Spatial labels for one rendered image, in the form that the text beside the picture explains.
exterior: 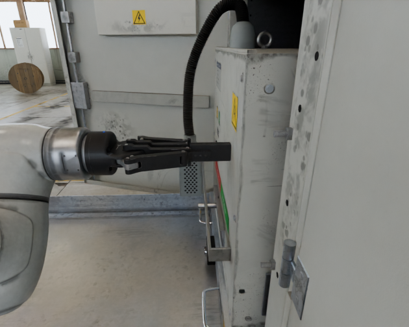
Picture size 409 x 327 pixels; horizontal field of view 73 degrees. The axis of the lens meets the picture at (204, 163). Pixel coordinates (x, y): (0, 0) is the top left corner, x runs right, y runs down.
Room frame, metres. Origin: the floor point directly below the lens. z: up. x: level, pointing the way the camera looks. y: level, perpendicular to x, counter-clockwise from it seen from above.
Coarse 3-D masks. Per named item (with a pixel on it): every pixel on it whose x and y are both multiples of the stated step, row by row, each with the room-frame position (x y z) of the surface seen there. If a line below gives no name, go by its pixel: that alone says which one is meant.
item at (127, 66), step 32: (64, 0) 1.09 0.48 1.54; (96, 0) 1.04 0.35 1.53; (128, 0) 1.01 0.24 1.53; (160, 0) 0.98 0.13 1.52; (192, 0) 0.95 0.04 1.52; (64, 32) 1.11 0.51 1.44; (96, 32) 1.08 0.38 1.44; (128, 32) 1.01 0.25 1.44; (160, 32) 0.98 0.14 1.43; (192, 32) 0.95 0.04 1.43; (224, 32) 0.93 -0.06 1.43; (64, 64) 1.09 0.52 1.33; (96, 64) 1.08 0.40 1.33; (128, 64) 1.05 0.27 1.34; (160, 64) 1.01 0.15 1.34; (96, 96) 1.07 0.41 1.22; (128, 96) 1.03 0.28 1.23; (160, 96) 1.00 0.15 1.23; (96, 128) 1.09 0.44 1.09; (128, 128) 1.05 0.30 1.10; (160, 128) 1.02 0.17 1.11; (160, 192) 0.99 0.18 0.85
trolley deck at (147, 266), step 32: (64, 224) 0.77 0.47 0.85; (96, 224) 0.77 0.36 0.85; (128, 224) 0.77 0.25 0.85; (160, 224) 0.77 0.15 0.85; (192, 224) 0.77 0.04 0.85; (64, 256) 0.62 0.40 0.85; (96, 256) 0.62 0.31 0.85; (128, 256) 0.62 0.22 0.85; (160, 256) 0.62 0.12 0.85; (192, 256) 0.62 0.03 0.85; (64, 288) 0.51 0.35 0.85; (96, 288) 0.51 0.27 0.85; (128, 288) 0.51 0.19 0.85; (160, 288) 0.51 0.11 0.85; (192, 288) 0.51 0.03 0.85; (0, 320) 0.42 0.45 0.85; (32, 320) 0.42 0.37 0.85; (64, 320) 0.42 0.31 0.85; (96, 320) 0.42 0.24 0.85; (128, 320) 0.42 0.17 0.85; (160, 320) 0.42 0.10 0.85; (192, 320) 0.42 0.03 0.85
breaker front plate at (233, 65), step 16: (224, 64) 0.59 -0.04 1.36; (240, 64) 0.39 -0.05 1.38; (224, 80) 0.58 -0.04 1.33; (240, 80) 0.36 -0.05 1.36; (224, 96) 0.57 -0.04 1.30; (240, 96) 0.38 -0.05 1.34; (224, 112) 0.57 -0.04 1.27; (240, 112) 0.37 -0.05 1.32; (224, 128) 0.56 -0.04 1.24; (240, 128) 0.36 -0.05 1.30; (240, 144) 0.36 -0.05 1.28; (240, 160) 0.35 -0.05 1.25; (224, 176) 0.53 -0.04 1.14; (224, 192) 0.52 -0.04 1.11; (224, 224) 0.50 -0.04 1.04; (224, 240) 0.49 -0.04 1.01; (224, 272) 0.47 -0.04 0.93
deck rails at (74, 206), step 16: (64, 208) 0.84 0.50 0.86; (80, 208) 0.85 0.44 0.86; (96, 208) 0.85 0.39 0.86; (112, 208) 0.85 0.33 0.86; (128, 208) 0.85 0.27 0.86; (144, 208) 0.86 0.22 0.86; (160, 208) 0.86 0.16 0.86; (176, 208) 0.86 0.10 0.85; (192, 208) 0.86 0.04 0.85; (208, 208) 0.87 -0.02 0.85
